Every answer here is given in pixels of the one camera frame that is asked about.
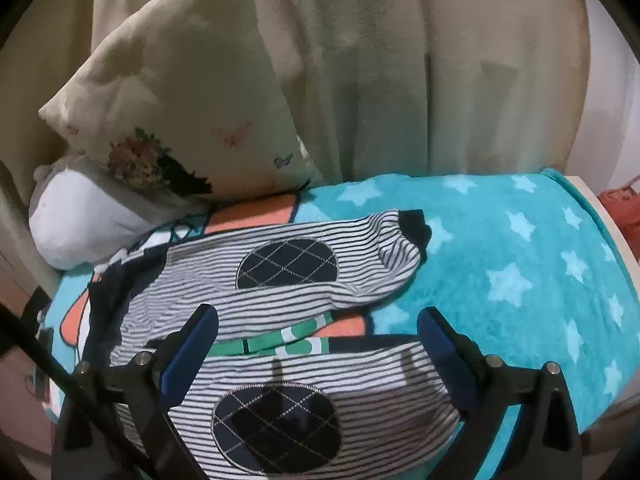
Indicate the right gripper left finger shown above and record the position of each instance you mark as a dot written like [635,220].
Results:
[115,421]

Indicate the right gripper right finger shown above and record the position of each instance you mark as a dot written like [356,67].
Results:
[544,442]

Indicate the striped navy patched pants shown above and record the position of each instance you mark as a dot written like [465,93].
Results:
[275,397]

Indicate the teal cartoon star blanket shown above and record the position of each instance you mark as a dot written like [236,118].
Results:
[524,265]

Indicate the white grey plush pillow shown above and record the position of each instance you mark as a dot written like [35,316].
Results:
[80,214]

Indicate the red cloth item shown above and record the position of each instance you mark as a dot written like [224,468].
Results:
[623,205]

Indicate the cream floral butterfly pillow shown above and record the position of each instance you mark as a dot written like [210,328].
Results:
[183,95]

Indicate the beige curtain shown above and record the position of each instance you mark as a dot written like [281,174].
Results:
[417,87]

